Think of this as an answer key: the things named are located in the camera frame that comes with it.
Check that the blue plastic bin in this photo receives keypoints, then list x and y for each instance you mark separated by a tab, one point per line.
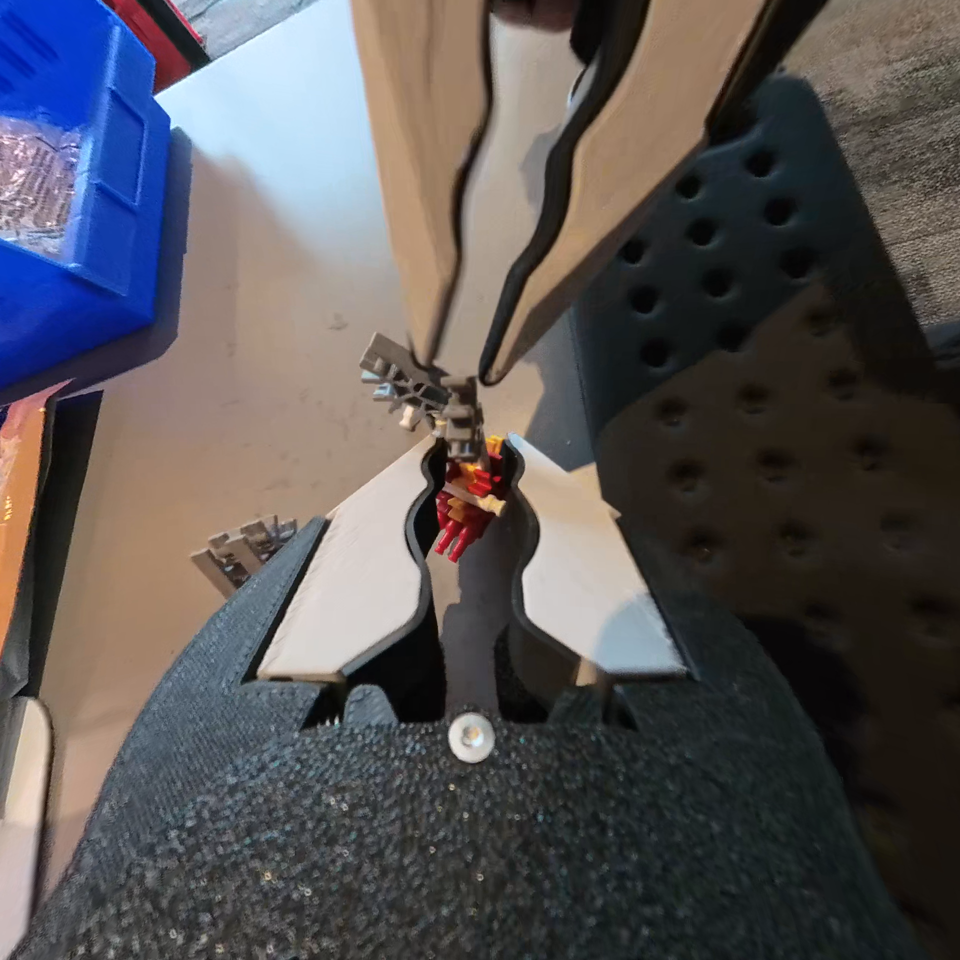
75	300

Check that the clear plastic bag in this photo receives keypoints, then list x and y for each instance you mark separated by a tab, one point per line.
34	187

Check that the orange toy parts bag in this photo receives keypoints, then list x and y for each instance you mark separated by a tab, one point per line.
19	487

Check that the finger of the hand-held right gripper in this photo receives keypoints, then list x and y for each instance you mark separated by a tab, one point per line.
420	150
645	135

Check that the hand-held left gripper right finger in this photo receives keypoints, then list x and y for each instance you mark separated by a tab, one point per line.
592	592

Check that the grey-topped red yellow toy assembly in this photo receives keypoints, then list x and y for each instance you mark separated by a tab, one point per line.
469	480

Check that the black dimpled plastic panel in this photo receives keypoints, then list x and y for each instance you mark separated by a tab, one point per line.
787	450

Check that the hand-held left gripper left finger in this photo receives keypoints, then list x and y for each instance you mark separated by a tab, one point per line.
352	592

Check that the person's right hand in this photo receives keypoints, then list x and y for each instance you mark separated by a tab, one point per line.
532	11

